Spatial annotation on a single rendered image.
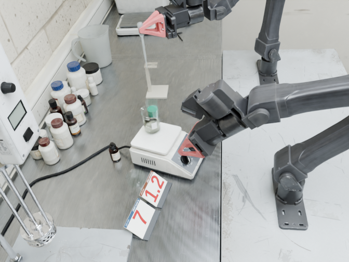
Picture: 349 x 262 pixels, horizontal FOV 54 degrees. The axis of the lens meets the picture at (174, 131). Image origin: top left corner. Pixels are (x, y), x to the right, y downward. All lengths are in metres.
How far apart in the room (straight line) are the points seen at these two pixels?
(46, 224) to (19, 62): 0.67
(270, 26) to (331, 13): 1.23
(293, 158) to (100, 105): 0.76
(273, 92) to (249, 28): 1.71
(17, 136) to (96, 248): 0.44
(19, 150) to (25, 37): 0.83
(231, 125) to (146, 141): 0.32
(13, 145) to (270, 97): 0.48
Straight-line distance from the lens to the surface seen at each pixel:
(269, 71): 1.39
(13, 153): 0.56
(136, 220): 0.91
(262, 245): 0.90
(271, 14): 1.28
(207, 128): 0.79
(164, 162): 0.98
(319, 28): 2.52
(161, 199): 0.97
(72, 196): 1.04
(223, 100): 0.74
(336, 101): 0.74
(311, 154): 0.84
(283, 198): 0.95
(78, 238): 0.94
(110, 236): 0.92
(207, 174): 1.02
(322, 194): 1.02
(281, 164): 0.86
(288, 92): 0.74
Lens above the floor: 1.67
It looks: 42 degrees down
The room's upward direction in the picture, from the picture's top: 6 degrees counter-clockwise
